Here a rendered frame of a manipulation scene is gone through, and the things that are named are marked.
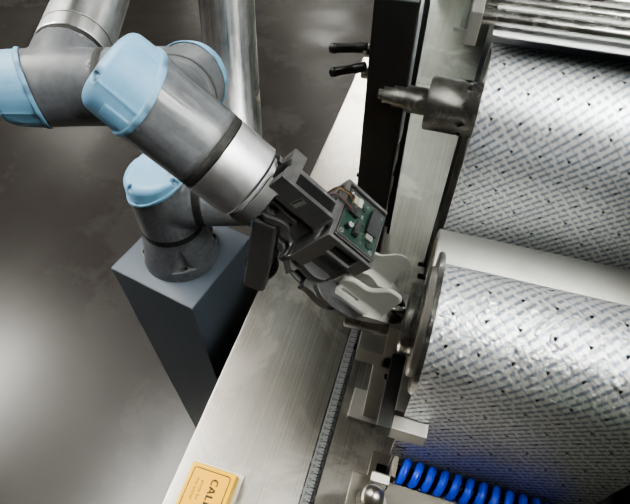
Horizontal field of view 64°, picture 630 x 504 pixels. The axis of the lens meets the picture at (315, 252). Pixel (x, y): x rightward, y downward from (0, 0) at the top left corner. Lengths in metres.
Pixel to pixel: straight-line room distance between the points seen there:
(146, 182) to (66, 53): 0.36
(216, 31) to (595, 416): 0.69
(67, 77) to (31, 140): 2.54
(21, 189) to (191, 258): 1.90
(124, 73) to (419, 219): 0.79
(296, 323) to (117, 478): 1.08
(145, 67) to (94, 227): 2.07
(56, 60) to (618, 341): 0.56
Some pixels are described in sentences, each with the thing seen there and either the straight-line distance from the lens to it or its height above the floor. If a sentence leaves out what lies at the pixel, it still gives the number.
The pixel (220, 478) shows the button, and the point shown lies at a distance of 0.81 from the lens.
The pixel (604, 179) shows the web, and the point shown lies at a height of 1.33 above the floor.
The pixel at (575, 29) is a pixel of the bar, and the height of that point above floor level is 1.45.
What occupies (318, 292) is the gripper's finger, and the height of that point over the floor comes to 1.30.
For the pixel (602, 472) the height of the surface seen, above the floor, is 1.16.
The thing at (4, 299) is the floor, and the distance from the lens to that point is 2.38.
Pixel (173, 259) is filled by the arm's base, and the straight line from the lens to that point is 0.97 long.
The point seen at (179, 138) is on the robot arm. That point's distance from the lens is 0.42.
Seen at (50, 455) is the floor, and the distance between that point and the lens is 1.97.
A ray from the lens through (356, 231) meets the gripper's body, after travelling 0.44.
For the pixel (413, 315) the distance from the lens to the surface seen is 0.49.
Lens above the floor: 1.70
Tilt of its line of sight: 51 degrees down
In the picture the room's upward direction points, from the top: straight up
